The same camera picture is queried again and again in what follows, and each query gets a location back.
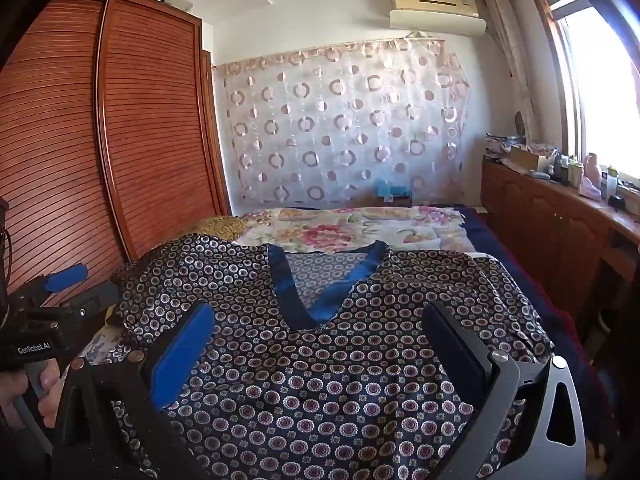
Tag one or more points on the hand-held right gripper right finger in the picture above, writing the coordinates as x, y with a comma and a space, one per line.
462, 347

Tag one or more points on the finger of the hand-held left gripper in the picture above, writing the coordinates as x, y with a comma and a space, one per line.
97, 297
66, 278

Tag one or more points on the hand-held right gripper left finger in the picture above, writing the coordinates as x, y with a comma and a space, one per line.
181, 360

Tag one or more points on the navy circle-patterned shirt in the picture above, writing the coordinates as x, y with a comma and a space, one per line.
325, 385

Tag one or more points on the person's left hand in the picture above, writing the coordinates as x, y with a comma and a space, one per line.
49, 387

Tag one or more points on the blue and white floral sheet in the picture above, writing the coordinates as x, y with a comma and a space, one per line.
102, 350

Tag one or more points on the golden brown blanket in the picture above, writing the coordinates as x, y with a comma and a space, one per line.
220, 228

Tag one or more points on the wooden side cabinet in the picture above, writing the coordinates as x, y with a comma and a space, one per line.
545, 220

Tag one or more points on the floral quilt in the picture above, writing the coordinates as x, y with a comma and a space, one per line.
350, 227

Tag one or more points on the wooden slatted wardrobe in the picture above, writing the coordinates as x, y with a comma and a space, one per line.
150, 135

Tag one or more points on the blue plastic box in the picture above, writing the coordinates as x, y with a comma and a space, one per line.
392, 192

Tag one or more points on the cardboard box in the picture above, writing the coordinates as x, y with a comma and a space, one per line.
527, 157

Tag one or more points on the small black box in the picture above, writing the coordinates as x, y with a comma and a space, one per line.
616, 202

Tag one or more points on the pink plastic bag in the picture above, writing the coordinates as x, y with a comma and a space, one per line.
591, 177

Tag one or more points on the sheer circle-print curtain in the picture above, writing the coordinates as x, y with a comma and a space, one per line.
345, 120

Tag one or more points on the window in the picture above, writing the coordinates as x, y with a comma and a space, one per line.
600, 85

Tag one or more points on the white box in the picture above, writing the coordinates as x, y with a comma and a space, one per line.
176, 2

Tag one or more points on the white window curtain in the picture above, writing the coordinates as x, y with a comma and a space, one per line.
510, 50

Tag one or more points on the wall air conditioner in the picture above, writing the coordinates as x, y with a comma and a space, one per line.
435, 12

